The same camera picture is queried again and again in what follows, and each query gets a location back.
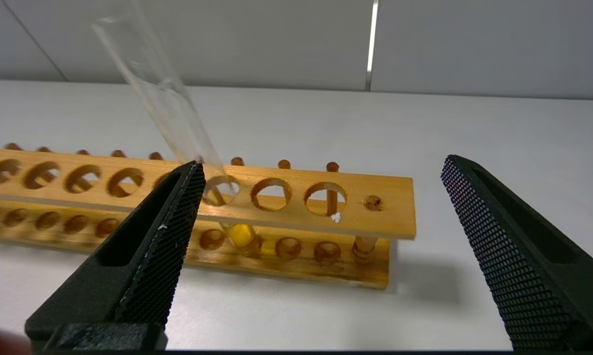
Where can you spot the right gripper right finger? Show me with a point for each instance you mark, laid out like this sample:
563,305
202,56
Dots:
533,276

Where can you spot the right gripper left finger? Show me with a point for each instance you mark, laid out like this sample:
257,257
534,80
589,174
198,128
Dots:
143,276

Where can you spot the yellow pigment glass test tube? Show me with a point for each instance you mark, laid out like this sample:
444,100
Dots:
173,113

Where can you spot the wooden test tube rack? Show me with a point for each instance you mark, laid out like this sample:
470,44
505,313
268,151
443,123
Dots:
390,217

